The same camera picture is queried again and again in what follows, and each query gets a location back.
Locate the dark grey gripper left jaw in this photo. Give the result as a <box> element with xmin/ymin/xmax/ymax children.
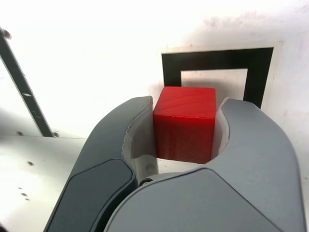
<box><xmin>44</xmin><ymin>96</ymin><xmax>159</xmax><ymax>232</ymax></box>

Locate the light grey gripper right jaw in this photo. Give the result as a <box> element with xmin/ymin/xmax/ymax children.
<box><xmin>103</xmin><ymin>96</ymin><xmax>307</xmax><ymax>232</ymax></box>

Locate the red cube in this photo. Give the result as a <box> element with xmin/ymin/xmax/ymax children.
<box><xmin>153</xmin><ymin>87</ymin><xmax>216</xmax><ymax>165</ymax></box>

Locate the black tape square outline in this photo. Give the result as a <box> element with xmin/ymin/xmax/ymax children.
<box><xmin>161</xmin><ymin>47</ymin><xmax>274</xmax><ymax>109</ymax></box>

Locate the black tape strip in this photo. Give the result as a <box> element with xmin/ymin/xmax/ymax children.
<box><xmin>0</xmin><ymin>28</ymin><xmax>53</xmax><ymax>138</ymax></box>

